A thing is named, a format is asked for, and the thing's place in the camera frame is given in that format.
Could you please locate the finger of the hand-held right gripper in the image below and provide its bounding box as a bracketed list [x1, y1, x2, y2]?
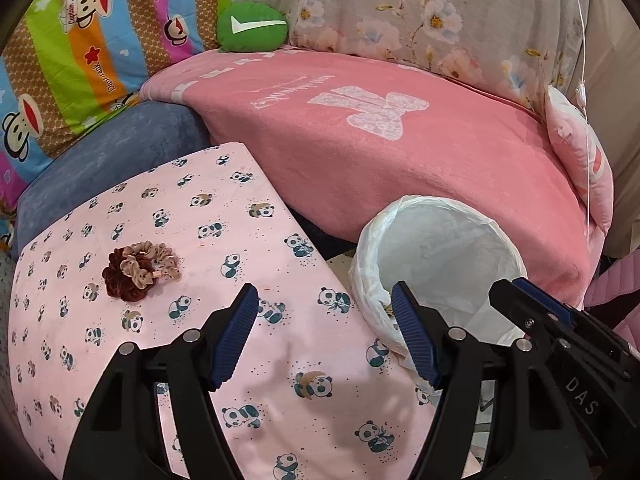
[489, 280, 563, 346]
[515, 277, 626, 361]

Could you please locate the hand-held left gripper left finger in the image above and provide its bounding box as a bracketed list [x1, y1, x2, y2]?
[62, 282, 260, 480]

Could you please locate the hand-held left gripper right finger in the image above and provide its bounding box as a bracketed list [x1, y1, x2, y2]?
[391, 281, 586, 480]

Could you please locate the white lined trash bin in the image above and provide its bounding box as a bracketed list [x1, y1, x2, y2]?
[348, 195, 528, 396]

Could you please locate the pink striped cloth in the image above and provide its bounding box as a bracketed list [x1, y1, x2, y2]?
[585, 252, 640, 346]

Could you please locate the beige scrunchie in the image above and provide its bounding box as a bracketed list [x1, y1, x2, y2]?
[122, 241, 180, 288]

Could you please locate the dark red scrunchie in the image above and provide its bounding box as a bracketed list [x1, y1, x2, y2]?
[102, 247, 166, 303]

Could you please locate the small pink pillow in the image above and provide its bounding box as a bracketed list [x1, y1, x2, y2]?
[545, 85, 615, 235]

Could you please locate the pink panda print sheet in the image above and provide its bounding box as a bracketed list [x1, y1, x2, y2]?
[7, 142, 446, 480]

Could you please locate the pink fleece blanket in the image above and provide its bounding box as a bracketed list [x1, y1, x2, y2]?
[139, 46, 608, 306]

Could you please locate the blue-grey cushion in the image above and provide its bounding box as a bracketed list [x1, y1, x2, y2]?
[11, 100, 213, 261]

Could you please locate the green cushion with white tick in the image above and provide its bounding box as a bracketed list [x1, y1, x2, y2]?
[216, 1, 289, 54]

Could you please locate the floral grey pillow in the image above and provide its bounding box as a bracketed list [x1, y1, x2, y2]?
[230, 0, 596, 111]

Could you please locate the striped monkey print pillow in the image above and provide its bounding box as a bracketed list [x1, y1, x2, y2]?
[0, 0, 236, 251]

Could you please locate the white hanging cord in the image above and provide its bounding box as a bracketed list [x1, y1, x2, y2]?
[570, 0, 603, 221]

